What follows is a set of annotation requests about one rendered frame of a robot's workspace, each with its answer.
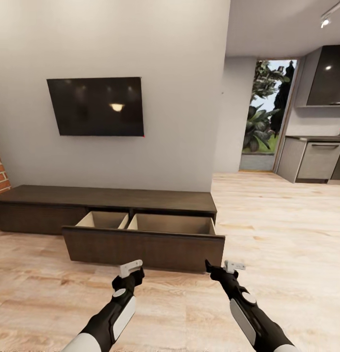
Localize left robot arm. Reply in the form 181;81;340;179
61;260;145;352

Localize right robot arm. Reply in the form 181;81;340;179
205;260;300;352

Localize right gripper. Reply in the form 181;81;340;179
205;260;238;289

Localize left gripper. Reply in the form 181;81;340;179
112;267;145;291

